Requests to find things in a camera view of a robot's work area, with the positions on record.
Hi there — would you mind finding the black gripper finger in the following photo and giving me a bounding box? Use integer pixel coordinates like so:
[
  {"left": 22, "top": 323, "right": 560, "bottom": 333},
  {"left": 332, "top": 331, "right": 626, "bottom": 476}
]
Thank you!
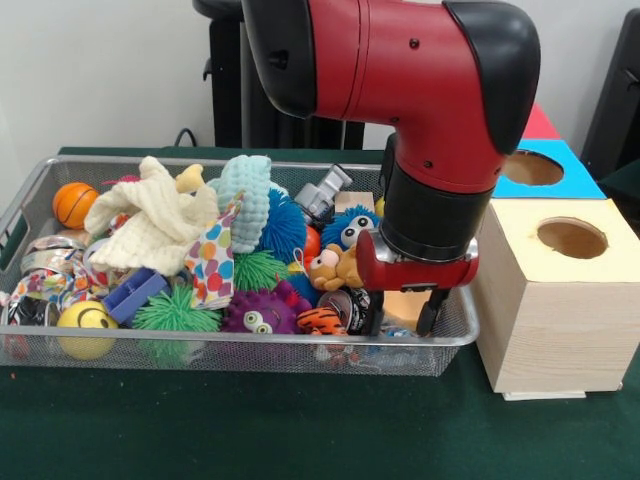
[
  {"left": 416, "top": 286, "right": 452, "bottom": 338},
  {"left": 365, "top": 289, "right": 387, "bottom": 337}
]

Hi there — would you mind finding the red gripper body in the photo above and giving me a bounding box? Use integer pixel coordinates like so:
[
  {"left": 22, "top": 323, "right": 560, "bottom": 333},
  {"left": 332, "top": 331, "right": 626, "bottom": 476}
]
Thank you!
[{"left": 356, "top": 230, "right": 479, "bottom": 292}]

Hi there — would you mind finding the wooden box with three holes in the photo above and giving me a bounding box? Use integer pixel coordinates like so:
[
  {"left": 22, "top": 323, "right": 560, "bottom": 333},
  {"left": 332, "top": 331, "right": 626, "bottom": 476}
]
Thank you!
[{"left": 468, "top": 100, "right": 640, "bottom": 401}]

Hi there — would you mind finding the clear mesh bin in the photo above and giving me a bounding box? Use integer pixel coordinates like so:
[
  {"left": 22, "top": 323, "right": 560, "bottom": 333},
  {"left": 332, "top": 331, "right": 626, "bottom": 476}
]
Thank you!
[{"left": 0, "top": 155, "right": 481, "bottom": 378}]

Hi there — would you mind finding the brown plush toy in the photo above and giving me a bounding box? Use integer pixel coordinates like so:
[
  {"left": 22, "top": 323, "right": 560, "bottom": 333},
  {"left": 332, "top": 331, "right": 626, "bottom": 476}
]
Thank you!
[{"left": 305, "top": 243, "right": 367, "bottom": 293}]

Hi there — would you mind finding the blue fuzzy toy with eyes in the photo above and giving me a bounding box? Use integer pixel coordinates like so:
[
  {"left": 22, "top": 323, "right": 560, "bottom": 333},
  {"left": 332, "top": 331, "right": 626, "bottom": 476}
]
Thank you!
[{"left": 321, "top": 205, "right": 383, "bottom": 253}]

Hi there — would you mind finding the purple spiky ball with eyes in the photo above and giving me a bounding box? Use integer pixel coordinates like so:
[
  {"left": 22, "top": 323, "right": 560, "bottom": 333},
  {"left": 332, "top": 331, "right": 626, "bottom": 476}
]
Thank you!
[{"left": 220, "top": 288, "right": 301, "bottom": 336}]

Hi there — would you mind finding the mint green knitted cloth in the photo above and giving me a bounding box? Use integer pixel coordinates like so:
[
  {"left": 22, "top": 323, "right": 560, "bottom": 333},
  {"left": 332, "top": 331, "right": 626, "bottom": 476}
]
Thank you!
[{"left": 207, "top": 154, "right": 273, "bottom": 255}]

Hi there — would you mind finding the polka dot cloth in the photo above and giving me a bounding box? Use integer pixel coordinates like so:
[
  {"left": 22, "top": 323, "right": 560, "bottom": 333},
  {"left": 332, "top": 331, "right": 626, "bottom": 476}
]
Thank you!
[{"left": 186, "top": 195, "right": 243, "bottom": 311}]

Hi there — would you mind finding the green spiky ball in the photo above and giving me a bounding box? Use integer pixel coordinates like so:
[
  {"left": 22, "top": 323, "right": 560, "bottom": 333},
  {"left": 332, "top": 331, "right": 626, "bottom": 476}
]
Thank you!
[{"left": 133, "top": 284, "right": 223, "bottom": 363}]

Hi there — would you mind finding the cream knitted cloth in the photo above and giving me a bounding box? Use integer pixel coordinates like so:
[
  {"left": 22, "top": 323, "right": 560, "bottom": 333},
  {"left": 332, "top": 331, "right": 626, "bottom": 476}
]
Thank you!
[{"left": 83, "top": 156, "right": 221, "bottom": 278}]

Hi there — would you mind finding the black chair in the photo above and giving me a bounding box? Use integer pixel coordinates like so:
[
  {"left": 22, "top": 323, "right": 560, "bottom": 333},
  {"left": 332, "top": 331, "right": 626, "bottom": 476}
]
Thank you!
[{"left": 580, "top": 8, "right": 640, "bottom": 183}]

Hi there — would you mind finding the yellow smiley ball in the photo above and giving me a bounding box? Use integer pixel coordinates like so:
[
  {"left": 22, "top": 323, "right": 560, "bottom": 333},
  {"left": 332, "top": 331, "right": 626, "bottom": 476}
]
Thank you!
[{"left": 57, "top": 301, "right": 119, "bottom": 361}]

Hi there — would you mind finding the small orange basketball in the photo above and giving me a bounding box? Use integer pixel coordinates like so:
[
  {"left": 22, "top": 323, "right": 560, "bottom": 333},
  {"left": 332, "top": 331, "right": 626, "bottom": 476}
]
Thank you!
[{"left": 52, "top": 182, "right": 100, "bottom": 230}]

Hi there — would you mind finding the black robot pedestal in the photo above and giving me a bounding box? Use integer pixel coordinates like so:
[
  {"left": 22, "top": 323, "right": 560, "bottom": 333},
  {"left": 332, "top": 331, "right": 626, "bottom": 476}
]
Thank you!
[{"left": 193, "top": 0, "right": 367, "bottom": 151}]

